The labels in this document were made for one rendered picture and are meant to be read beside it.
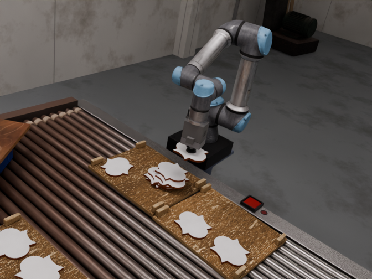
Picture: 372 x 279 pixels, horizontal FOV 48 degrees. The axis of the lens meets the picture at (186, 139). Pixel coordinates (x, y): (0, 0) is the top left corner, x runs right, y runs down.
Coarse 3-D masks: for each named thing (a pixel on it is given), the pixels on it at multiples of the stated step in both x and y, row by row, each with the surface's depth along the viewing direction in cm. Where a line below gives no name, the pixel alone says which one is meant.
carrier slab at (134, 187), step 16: (128, 160) 192; (144, 160) 195; (160, 160) 197; (128, 176) 182; (192, 176) 190; (128, 192) 172; (144, 192) 174; (160, 192) 175; (176, 192) 177; (192, 192) 180; (144, 208) 165
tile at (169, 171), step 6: (162, 162) 186; (168, 162) 187; (162, 168) 182; (168, 168) 183; (174, 168) 184; (180, 168) 184; (162, 174) 178; (168, 174) 179; (174, 174) 179; (180, 174) 180; (174, 180) 176; (180, 180) 177
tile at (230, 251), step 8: (216, 240) 154; (224, 240) 155; (232, 240) 156; (216, 248) 150; (224, 248) 151; (232, 248) 152; (240, 248) 153; (224, 256) 148; (232, 256) 148; (240, 256) 149; (232, 264) 145; (240, 264) 146
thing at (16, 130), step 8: (0, 120) 184; (8, 120) 185; (0, 128) 178; (8, 128) 179; (16, 128) 180; (24, 128) 181; (0, 136) 173; (8, 136) 174; (16, 136) 175; (0, 144) 167; (8, 144) 168; (0, 152) 163; (8, 152) 165; (0, 160) 159
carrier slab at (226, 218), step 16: (208, 192) 181; (176, 208) 168; (192, 208) 170; (208, 208) 172; (224, 208) 173; (240, 208) 175; (160, 224) 159; (176, 224) 160; (208, 224) 163; (224, 224) 164; (240, 224) 166; (256, 224) 168; (192, 240) 153; (208, 240) 155; (240, 240) 158; (256, 240) 159; (272, 240) 161; (208, 256) 148; (256, 256) 152; (224, 272) 142
